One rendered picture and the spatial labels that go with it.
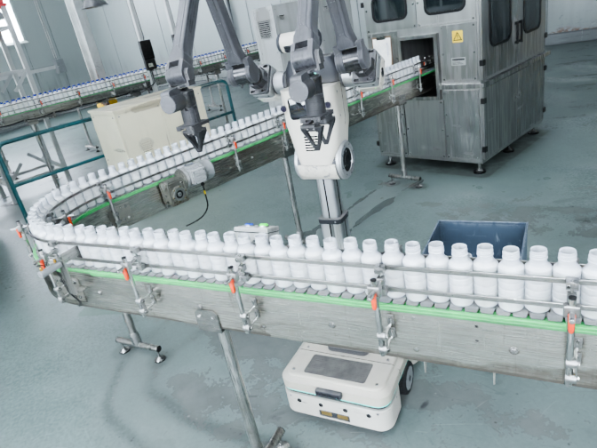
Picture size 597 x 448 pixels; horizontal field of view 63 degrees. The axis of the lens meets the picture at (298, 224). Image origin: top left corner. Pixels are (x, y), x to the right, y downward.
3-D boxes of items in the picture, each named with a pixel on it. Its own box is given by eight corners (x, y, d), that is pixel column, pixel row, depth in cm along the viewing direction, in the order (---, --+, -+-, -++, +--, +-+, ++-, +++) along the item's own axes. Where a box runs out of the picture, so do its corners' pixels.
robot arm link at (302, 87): (322, 46, 134) (293, 53, 138) (306, 52, 124) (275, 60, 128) (331, 91, 138) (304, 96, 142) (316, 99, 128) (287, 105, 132)
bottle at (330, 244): (349, 292, 143) (341, 242, 137) (329, 296, 143) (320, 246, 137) (346, 282, 149) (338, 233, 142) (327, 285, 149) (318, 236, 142)
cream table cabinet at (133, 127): (196, 178, 647) (171, 87, 600) (225, 182, 604) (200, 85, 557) (121, 210, 580) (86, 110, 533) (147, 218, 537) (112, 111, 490)
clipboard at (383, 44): (376, 69, 511) (371, 37, 498) (394, 68, 495) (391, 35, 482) (373, 70, 508) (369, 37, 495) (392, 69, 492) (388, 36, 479)
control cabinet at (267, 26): (308, 124, 825) (287, 0, 749) (330, 124, 791) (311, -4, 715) (274, 138, 775) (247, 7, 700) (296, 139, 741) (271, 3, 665)
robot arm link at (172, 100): (192, 66, 155) (171, 71, 159) (169, 71, 145) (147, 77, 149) (203, 103, 159) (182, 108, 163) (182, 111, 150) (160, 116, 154)
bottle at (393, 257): (398, 301, 134) (393, 248, 128) (381, 295, 139) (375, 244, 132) (412, 292, 138) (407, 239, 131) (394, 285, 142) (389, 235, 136)
